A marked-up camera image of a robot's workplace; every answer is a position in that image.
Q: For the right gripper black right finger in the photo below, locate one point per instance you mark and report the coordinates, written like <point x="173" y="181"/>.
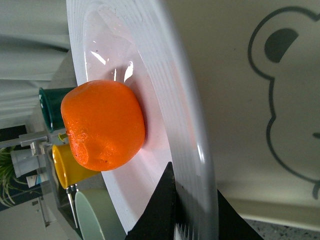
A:
<point x="231" y="225"/>

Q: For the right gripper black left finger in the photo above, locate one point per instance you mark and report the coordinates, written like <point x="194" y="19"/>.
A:
<point x="159" y="217"/>

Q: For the orange mandarin fruit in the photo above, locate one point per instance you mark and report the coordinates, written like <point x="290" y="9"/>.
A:
<point x="104" y="124"/>

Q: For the white round plate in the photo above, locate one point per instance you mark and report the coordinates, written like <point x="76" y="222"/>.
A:
<point x="134" y="42"/>

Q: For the light green bowl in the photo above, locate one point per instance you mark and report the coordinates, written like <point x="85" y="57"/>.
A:
<point x="97" y="217"/>

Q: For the yellow mug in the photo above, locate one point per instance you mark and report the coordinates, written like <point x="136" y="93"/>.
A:
<point x="68" y="170"/>

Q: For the potted green plant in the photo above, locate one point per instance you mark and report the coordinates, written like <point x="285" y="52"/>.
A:
<point x="8" y="180"/>

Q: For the dark green mug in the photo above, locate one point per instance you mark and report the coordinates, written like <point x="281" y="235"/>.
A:
<point x="50" y="103"/>

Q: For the cream bear serving tray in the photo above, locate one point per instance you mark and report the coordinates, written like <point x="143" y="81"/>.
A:
<point x="257" y="67"/>

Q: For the white curtain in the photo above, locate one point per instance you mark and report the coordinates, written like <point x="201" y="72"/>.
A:
<point x="34" y="40"/>

